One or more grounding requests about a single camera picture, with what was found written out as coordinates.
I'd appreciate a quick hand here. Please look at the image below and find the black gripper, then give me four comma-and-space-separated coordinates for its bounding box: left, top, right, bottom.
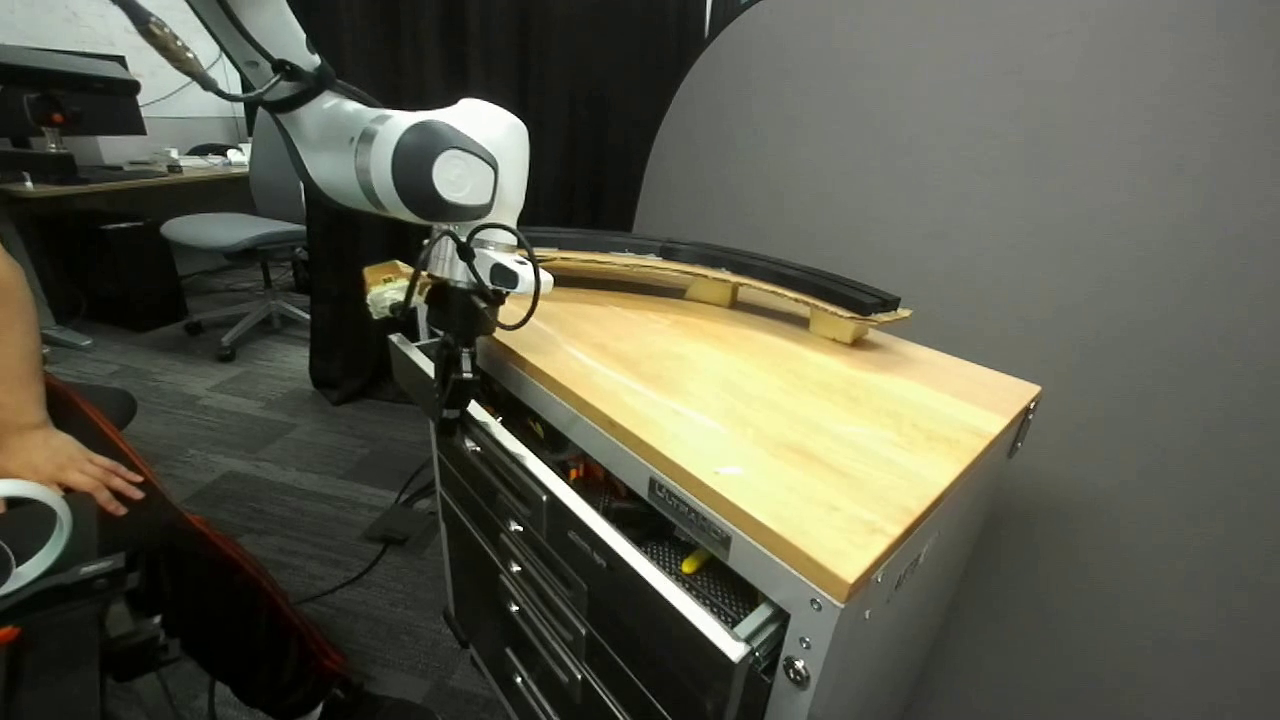
421, 282, 509, 421

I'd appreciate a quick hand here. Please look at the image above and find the metal tool drawer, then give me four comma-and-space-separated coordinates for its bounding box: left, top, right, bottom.
452, 393, 793, 673

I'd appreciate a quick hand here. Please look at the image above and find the person's bare forearm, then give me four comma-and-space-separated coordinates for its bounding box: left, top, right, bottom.
0, 245, 60, 450

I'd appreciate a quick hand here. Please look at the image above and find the person's bare hand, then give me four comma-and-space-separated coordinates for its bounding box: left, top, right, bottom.
0, 424, 152, 518

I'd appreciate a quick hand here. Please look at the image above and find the grey office chair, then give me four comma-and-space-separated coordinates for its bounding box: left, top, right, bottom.
157, 101, 315, 365

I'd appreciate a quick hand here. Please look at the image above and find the grey cabinet with wooden top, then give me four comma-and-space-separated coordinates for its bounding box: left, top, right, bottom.
395, 277, 1049, 720

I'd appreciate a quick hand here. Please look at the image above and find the black curtain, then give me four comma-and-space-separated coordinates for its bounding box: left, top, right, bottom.
292, 0, 765, 404

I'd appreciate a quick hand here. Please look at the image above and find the black red-edged chair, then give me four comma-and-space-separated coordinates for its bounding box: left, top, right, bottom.
0, 377, 350, 720

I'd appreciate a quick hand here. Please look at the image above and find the black curved foam strip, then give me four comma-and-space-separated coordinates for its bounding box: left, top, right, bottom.
516, 222, 905, 319

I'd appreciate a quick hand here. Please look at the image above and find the curved wooden template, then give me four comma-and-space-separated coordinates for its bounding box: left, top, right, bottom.
533, 248, 916, 350

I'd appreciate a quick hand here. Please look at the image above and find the wooden office desk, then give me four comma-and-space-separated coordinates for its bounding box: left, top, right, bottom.
0, 155, 255, 337

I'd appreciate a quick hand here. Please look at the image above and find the black desktop monitor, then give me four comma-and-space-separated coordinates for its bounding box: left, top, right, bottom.
0, 43, 149, 183

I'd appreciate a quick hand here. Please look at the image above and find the grey curved partition panel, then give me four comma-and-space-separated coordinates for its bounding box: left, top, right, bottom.
632, 0, 1280, 720

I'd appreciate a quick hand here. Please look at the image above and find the beige wrist camera mount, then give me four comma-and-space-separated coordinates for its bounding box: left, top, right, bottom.
360, 257, 431, 323

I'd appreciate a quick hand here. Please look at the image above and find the black floor power cable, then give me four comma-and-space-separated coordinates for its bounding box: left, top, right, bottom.
292, 457, 452, 606

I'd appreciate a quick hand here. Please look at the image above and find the grey sleeved cable bundle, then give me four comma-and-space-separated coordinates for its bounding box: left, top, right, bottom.
113, 0, 332, 113

